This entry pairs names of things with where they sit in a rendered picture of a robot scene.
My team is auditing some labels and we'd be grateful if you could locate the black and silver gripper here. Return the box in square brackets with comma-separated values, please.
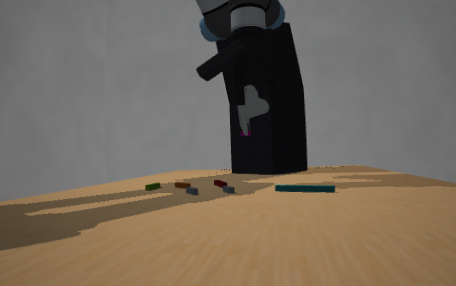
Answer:
[232, 26, 276, 136]

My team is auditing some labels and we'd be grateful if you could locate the turquoise rod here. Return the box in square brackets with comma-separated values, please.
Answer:
[275, 185, 335, 192]

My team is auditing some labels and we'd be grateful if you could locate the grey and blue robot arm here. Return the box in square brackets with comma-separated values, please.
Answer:
[196, 0, 285, 81]

